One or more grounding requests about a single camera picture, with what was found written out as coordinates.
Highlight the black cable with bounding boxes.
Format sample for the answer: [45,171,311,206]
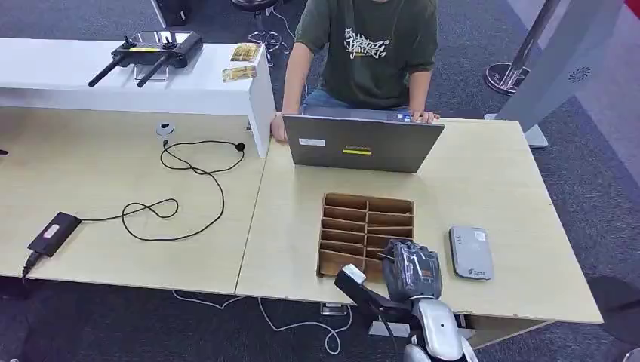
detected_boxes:
[78,140,247,244]

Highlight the black power cord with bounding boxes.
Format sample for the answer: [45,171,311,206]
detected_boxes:
[20,251,44,282]

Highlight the black stool seat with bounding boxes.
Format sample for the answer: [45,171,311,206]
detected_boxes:
[230,0,281,14]

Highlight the metal desk bracket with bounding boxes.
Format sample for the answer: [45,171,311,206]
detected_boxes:
[319,302,349,318]

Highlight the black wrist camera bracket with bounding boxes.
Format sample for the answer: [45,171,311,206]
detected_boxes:
[333,269,417,324]

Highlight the yellow printed card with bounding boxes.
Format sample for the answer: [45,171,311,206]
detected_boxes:
[230,42,263,63]
[221,65,258,84]

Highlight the chrome stool base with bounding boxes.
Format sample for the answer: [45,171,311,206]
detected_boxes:
[247,29,292,57]

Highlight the black remote controller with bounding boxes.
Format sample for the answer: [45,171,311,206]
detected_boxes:
[88,30,205,90]

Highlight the chrome stanchion post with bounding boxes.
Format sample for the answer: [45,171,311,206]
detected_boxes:
[484,0,562,97]

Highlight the person's left hand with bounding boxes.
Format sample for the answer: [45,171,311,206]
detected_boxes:
[408,109,442,125]

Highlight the black power adapter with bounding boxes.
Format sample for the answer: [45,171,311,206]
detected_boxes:
[26,211,83,259]

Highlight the white floor cable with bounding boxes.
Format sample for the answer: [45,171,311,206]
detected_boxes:
[171,290,354,356]

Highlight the grey card reader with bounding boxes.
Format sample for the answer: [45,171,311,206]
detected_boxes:
[448,225,495,282]

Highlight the person's right hand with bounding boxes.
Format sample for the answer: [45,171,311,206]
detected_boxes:
[269,112,289,144]

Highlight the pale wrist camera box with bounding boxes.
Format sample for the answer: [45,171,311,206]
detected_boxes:
[341,263,368,287]

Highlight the white desk shelf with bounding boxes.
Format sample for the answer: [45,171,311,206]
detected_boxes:
[0,38,278,159]

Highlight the wooden card box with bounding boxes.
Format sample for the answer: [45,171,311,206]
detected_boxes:
[315,192,416,281]

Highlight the grey laptop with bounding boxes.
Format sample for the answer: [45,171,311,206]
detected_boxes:
[282,106,446,175]

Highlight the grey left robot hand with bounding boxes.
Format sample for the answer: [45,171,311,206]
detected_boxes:
[377,238,444,304]

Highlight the clear controller stand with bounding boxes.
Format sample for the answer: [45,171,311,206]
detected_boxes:
[133,62,171,84]

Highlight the grey white kiosk panel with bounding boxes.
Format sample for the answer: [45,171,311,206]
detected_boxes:
[483,0,627,149]

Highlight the person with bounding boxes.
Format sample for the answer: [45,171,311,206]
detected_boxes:
[269,0,442,144]

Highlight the person's hand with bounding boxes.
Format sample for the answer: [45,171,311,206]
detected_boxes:
[269,112,289,144]
[408,109,442,125]

